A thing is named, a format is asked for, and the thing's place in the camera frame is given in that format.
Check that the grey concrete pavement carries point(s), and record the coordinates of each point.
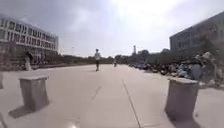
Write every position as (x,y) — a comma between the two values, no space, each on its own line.
(110,100)

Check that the grey multi-storey building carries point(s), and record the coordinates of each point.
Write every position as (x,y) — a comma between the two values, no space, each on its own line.
(200,36)

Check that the person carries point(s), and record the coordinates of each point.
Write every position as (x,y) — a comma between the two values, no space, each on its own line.
(97,58)
(28,60)
(115,62)

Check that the white multi-storey building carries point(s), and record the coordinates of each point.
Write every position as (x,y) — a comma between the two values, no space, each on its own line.
(23,38)

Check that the tower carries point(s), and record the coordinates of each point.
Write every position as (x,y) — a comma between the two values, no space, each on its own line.
(134,49)

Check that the grey stone bollard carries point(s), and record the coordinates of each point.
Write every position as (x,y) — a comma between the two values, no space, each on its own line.
(181,98)
(34,92)

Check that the row of trees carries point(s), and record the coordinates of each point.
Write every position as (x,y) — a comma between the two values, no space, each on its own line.
(146,56)

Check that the row of parked scooters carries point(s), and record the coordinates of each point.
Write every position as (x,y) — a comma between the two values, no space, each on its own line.
(186,70)

